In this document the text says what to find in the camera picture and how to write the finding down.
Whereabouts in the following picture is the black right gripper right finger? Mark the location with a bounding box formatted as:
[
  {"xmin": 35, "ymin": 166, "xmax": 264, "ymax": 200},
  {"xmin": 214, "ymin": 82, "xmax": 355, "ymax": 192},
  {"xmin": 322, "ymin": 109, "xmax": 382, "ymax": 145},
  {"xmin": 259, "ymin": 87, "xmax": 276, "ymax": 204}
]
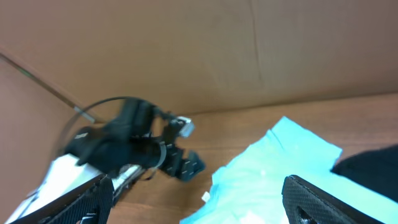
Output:
[{"xmin": 282, "ymin": 175, "xmax": 381, "ymax": 224}]

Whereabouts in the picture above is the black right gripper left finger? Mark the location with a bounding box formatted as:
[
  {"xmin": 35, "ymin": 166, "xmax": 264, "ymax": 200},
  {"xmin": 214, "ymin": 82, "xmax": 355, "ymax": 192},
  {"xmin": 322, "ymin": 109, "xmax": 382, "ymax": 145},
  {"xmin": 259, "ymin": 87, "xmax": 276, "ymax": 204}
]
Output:
[{"xmin": 12, "ymin": 175, "xmax": 114, "ymax": 224}]

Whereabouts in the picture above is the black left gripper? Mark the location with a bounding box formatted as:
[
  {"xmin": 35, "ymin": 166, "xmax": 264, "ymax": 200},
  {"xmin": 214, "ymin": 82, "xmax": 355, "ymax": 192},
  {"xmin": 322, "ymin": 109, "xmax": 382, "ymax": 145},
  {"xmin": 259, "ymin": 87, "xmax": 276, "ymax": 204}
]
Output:
[{"xmin": 63, "ymin": 98, "xmax": 205, "ymax": 182}]

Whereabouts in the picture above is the light blue t-shirt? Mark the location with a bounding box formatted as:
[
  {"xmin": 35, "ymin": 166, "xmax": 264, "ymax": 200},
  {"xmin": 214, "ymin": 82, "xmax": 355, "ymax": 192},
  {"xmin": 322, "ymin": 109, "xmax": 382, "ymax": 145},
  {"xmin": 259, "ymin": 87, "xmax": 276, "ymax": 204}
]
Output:
[{"xmin": 181, "ymin": 116, "xmax": 397, "ymax": 224}]

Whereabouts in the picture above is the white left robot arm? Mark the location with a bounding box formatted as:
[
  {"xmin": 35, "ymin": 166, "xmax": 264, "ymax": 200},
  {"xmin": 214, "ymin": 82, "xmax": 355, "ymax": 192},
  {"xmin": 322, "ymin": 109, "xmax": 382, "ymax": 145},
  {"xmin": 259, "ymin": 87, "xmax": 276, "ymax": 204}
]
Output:
[{"xmin": 8, "ymin": 96, "xmax": 205, "ymax": 223}]

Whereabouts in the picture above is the black t-shirt pile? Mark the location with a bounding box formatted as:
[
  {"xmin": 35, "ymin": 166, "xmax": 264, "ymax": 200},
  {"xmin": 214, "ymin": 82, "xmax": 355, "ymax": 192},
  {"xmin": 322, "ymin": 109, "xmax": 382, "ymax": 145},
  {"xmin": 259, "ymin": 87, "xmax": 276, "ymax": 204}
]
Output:
[{"xmin": 331, "ymin": 145, "xmax": 397, "ymax": 202}]

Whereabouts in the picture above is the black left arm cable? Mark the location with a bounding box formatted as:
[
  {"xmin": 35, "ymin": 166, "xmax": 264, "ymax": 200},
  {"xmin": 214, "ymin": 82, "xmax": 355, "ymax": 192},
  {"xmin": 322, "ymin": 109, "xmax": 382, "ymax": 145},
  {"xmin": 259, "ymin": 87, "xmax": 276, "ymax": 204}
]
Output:
[{"xmin": 54, "ymin": 96, "xmax": 165, "ymax": 156}]

